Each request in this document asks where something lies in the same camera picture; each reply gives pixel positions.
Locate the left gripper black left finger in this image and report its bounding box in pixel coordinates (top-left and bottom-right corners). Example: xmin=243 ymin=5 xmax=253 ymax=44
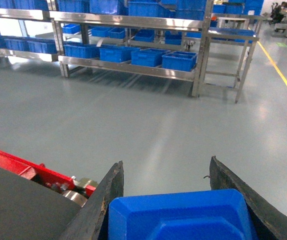
xmin=59 ymin=161 xmax=124 ymax=240

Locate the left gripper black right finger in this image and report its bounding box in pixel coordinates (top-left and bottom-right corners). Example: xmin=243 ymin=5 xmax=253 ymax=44
xmin=209 ymin=156 xmax=287 ymax=240

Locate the blue bottle-shaped plastic part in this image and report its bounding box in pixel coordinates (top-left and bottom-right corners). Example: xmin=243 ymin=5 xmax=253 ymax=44
xmin=108 ymin=189 xmax=259 ymax=240

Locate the blue bin shelf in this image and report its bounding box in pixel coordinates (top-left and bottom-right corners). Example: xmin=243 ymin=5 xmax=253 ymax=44
xmin=63 ymin=43 xmax=100 ymax=59
xmin=99 ymin=46 xmax=141 ymax=63

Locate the empty blue plastic bin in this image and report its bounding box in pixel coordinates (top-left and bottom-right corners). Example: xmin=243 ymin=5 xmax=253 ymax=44
xmin=131 ymin=48 xmax=171 ymax=67

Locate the blue bin with red bags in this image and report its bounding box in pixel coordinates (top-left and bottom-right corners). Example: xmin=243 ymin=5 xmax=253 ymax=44
xmin=161 ymin=51 xmax=198 ymax=72

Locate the stainless steel shelf rack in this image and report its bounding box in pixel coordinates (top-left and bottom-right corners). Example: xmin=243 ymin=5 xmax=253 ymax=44
xmin=50 ymin=0 xmax=214 ymax=97

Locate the stainless steel side table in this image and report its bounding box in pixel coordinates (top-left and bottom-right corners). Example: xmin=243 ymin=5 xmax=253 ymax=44
xmin=197 ymin=27 xmax=259 ymax=103

